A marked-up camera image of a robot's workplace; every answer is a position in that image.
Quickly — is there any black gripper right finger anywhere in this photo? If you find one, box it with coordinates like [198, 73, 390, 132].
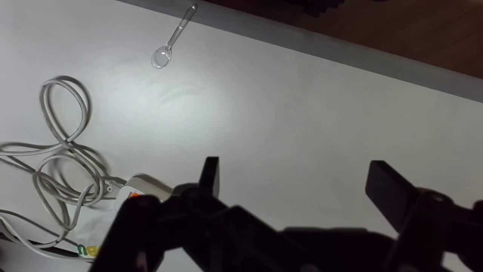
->
[364, 161, 483, 272]

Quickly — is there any grey power cable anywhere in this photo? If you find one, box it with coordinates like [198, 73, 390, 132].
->
[0, 75, 129, 263]

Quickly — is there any white power strip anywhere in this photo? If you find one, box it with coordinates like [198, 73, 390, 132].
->
[74, 173, 174, 259]

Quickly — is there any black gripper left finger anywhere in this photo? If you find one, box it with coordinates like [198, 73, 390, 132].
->
[90, 156, 284, 272]

